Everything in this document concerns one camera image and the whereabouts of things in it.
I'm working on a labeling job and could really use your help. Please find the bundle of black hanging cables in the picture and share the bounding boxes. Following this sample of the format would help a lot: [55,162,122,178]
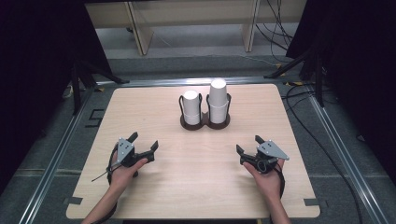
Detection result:
[254,0,295,63]

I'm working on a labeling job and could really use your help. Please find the metal floor rail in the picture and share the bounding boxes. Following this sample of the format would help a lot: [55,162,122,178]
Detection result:
[305,87,390,224]
[95,76,289,89]
[18,88,96,224]

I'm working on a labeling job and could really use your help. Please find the short stack of white cups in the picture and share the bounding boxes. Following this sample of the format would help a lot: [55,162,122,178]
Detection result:
[182,90,202,126]

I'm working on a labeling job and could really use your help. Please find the long black floor cable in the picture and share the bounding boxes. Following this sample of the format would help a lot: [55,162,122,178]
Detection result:
[280,83,364,224]

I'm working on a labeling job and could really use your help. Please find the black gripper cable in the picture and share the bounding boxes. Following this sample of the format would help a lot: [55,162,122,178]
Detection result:
[274,161,287,200]
[90,144,120,224]

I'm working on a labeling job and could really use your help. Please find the black tape floor mark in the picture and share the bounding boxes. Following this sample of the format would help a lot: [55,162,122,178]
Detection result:
[84,108,106,129]

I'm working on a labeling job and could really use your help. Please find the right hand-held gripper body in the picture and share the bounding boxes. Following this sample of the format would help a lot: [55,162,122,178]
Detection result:
[248,139,290,175]

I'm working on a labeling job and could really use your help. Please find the person's right hand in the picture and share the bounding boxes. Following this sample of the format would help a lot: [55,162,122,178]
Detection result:
[242,158,286,202]

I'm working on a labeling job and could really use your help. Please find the tall stack of white cups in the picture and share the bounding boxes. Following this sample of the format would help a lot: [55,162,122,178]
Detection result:
[206,77,230,125]

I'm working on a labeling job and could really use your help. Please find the person's left hand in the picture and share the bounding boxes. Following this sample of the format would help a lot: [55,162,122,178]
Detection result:
[107,152,149,194]

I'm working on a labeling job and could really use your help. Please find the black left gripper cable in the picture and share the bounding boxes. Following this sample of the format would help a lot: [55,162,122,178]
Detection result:
[90,144,120,224]

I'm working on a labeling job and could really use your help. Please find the black metal stand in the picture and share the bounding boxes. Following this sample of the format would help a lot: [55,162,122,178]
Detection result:
[70,58,131,117]
[263,46,326,108]

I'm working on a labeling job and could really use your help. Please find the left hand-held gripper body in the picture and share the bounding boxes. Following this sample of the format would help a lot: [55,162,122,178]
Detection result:
[115,138,143,169]

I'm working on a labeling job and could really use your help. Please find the dark double cup holder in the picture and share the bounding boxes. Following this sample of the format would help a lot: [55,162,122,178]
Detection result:
[178,92,233,131]

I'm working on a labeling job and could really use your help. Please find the grey tape strip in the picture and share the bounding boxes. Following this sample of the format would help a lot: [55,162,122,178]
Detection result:
[64,196,84,206]
[304,197,329,209]

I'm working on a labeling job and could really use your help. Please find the black cable tie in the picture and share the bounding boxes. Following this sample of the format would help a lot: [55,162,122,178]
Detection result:
[91,164,123,183]

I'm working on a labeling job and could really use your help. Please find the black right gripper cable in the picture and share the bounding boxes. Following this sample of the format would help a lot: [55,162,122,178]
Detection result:
[274,161,287,200]

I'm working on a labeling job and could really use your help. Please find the black curtain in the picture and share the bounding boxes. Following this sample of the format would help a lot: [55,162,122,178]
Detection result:
[0,0,114,195]
[285,0,396,185]

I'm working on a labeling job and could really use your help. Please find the beige wooden bench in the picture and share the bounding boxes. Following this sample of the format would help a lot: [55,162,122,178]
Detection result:
[84,0,308,57]

